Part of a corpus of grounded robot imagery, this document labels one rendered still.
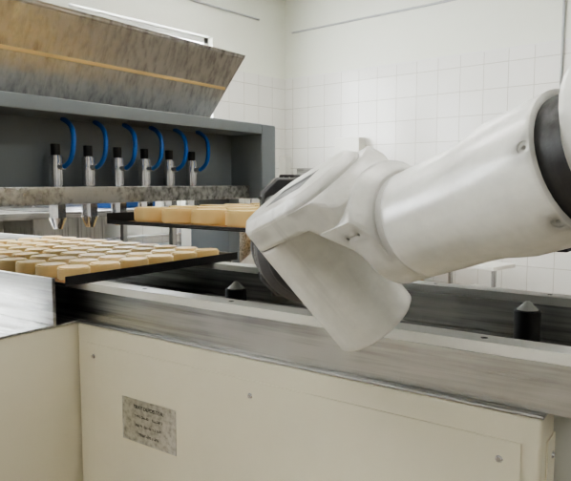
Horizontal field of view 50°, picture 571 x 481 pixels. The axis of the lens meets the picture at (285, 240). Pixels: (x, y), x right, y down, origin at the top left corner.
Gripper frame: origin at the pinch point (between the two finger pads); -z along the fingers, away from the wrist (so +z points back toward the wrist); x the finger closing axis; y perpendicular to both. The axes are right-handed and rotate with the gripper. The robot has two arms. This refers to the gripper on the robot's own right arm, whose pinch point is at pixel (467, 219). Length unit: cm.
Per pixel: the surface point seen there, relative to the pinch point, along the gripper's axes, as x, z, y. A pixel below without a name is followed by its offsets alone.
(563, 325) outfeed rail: -13.6, 6.7, 16.3
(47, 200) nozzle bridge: 3, -65, -7
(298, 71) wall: 115, 62, -531
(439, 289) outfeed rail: -10.4, -6.1, 4.4
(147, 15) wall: 138, -78, -432
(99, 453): -36, -57, -3
